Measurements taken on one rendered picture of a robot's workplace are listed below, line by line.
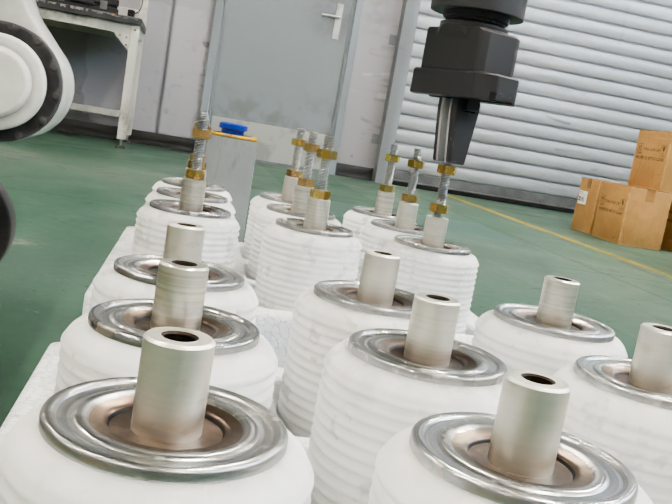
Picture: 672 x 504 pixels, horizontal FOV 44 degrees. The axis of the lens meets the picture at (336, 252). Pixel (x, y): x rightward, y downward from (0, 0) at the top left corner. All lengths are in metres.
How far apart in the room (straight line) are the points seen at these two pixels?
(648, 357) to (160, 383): 0.26
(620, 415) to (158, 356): 0.23
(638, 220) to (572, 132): 2.10
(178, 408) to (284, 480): 0.04
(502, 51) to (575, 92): 5.72
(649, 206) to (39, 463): 4.36
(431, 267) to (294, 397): 0.32
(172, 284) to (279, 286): 0.41
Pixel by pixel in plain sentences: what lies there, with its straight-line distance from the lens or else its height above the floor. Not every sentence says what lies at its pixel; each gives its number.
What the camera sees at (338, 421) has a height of 0.22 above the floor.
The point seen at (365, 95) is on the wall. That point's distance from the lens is 6.05.
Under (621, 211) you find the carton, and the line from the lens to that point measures 4.51.
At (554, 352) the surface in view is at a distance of 0.51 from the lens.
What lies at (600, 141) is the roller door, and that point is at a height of 0.56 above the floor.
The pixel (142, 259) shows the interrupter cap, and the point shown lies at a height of 0.25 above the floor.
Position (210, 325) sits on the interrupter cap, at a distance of 0.39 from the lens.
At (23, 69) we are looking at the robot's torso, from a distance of 1.05.
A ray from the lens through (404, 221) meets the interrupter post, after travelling 0.93.
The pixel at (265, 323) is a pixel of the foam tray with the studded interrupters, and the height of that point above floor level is 0.17.
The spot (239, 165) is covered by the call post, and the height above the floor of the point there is 0.27.
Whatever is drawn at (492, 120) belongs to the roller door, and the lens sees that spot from 6.25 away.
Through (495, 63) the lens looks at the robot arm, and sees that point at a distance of 0.79.
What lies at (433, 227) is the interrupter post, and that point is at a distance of 0.82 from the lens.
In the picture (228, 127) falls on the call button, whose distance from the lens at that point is 1.18.
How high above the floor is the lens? 0.35
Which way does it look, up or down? 9 degrees down
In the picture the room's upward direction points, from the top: 10 degrees clockwise
